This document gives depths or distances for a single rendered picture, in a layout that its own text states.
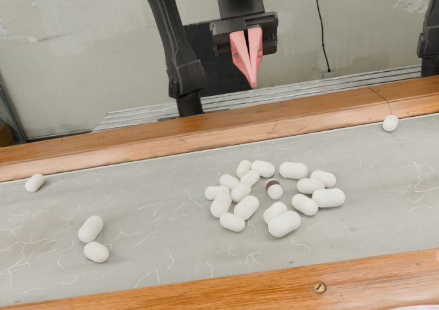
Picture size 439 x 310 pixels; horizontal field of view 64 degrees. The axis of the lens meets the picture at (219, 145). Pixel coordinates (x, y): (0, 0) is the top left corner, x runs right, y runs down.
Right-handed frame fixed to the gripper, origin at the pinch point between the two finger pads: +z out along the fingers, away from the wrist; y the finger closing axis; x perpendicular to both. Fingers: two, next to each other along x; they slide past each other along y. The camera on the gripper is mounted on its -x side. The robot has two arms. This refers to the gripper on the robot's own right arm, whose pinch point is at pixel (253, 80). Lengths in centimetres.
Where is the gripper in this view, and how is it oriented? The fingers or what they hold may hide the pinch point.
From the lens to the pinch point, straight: 52.2
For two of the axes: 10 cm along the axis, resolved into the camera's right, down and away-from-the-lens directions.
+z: 1.2, 9.1, -4.0
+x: 1.2, 3.9, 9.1
